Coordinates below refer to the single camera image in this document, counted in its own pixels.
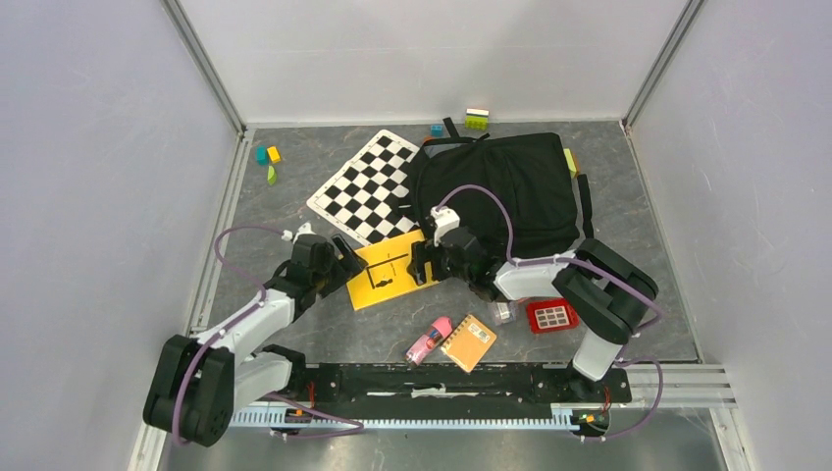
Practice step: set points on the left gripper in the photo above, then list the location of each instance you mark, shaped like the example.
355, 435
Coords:
349, 265

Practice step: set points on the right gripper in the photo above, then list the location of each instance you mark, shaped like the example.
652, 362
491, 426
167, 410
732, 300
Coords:
422, 252

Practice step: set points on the yellow notebook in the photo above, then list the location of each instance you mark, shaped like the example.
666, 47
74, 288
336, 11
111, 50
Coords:
385, 276

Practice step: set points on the black backpack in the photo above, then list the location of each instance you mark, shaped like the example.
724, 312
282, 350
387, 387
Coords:
514, 193

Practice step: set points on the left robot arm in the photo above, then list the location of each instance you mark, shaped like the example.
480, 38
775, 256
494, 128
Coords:
201, 382

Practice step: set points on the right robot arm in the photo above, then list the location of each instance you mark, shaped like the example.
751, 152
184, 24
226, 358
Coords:
612, 297

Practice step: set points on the black white chessboard mat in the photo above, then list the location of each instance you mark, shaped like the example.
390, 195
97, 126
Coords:
360, 198

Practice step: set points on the clear plastic box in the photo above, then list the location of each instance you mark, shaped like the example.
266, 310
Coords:
504, 312

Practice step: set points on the orange spiral notepad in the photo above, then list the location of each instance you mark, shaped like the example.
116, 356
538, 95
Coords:
468, 343

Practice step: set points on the green half-round block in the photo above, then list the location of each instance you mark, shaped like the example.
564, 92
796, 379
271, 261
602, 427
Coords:
271, 175

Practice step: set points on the yellow wooden block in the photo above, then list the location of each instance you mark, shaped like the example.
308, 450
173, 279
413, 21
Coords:
273, 154

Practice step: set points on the red calculator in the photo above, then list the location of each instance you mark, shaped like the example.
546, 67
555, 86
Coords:
551, 315

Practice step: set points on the teal wooden block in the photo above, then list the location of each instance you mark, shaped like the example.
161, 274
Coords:
261, 156

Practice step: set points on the green white lego brick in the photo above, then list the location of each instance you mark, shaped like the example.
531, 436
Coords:
476, 119

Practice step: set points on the orange green sticky notes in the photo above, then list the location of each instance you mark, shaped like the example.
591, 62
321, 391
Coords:
572, 163

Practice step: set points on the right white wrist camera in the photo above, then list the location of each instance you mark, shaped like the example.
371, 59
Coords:
445, 220

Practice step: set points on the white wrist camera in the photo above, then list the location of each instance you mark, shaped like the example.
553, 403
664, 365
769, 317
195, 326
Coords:
445, 220
293, 236

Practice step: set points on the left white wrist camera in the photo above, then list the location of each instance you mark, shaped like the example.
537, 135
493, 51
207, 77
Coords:
293, 236

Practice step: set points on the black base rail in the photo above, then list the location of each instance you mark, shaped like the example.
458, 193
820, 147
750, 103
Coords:
494, 396

